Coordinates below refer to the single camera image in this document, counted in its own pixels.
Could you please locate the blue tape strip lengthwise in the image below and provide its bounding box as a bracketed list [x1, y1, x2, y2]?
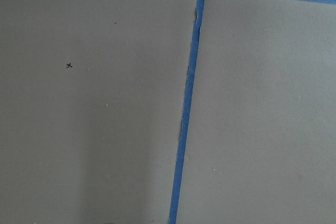
[167, 0, 205, 224]

